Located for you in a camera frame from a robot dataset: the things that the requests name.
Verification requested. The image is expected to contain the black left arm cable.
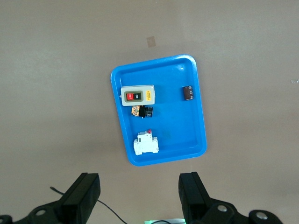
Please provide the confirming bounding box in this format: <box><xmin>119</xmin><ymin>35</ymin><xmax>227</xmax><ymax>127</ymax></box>
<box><xmin>50</xmin><ymin>186</ymin><xmax>128</xmax><ymax>224</ymax></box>

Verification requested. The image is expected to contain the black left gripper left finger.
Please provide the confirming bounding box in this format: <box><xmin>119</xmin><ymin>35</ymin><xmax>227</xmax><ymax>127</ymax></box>
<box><xmin>0</xmin><ymin>172</ymin><xmax>101</xmax><ymax>224</ymax></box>

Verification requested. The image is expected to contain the small dark capacitor block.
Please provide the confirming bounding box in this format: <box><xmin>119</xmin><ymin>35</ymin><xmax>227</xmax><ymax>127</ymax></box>
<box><xmin>182</xmin><ymin>85</ymin><xmax>194</xmax><ymax>101</ymax></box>

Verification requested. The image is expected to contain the black push button switch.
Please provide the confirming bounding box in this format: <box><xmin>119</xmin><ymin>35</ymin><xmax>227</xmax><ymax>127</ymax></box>
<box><xmin>130</xmin><ymin>105</ymin><xmax>154</xmax><ymax>119</ymax></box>

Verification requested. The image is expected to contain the blue plastic tray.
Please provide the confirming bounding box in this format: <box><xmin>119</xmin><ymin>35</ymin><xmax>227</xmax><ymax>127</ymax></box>
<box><xmin>110</xmin><ymin>54</ymin><xmax>208</xmax><ymax>168</ymax></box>

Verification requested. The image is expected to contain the grey on-off switch box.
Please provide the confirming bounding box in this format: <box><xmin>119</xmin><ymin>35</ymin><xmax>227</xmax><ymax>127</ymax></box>
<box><xmin>120</xmin><ymin>84</ymin><xmax>155</xmax><ymax>107</ymax></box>

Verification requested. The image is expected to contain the white circuit breaker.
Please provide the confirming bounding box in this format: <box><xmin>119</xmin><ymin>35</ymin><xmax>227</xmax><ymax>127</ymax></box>
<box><xmin>133</xmin><ymin>129</ymin><xmax>160</xmax><ymax>156</ymax></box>

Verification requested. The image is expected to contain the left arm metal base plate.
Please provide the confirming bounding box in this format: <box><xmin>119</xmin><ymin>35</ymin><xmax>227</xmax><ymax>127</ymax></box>
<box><xmin>144</xmin><ymin>218</ymin><xmax>186</xmax><ymax>224</ymax></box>

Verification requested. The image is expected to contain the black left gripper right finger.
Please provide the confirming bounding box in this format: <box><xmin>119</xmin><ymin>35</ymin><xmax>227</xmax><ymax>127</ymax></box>
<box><xmin>178</xmin><ymin>172</ymin><xmax>284</xmax><ymax>224</ymax></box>

